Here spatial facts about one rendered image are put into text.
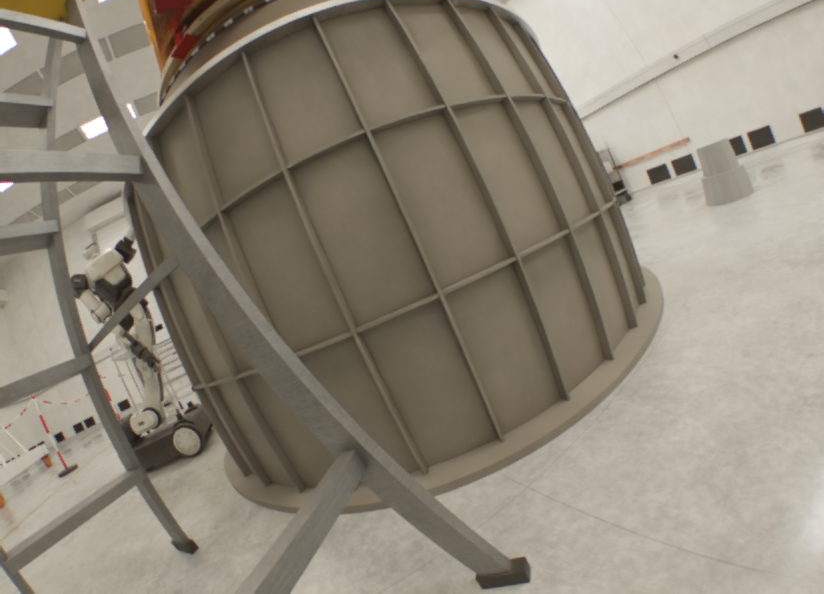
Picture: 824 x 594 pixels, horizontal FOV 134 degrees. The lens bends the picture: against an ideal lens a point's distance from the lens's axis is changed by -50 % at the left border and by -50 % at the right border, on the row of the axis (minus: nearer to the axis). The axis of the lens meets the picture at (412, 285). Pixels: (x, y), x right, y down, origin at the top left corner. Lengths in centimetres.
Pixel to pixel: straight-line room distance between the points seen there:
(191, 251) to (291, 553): 34
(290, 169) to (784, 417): 109
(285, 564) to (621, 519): 48
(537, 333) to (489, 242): 24
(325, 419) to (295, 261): 45
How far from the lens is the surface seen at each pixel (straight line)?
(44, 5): 119
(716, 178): 286
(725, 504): 62
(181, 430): 216
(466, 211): 78
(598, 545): 60
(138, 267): 976
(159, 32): 167
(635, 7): 588
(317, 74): 88
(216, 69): 100
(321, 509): 36
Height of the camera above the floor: 49
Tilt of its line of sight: 4 degrees down
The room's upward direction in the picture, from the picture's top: 24 degrees counter-clockwise
